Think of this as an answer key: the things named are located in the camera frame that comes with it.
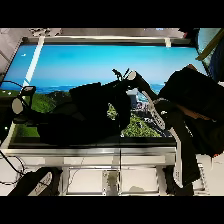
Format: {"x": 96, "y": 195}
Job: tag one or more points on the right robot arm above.
{"x": 160, "y": 116}

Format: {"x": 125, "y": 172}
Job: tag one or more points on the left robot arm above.
{"x": 36, "y": 182}

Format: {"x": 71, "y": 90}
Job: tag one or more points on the brown garment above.
{"x": 197, "y": 114}

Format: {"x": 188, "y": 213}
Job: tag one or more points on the silver frame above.
{"x": 90, "y": 152}

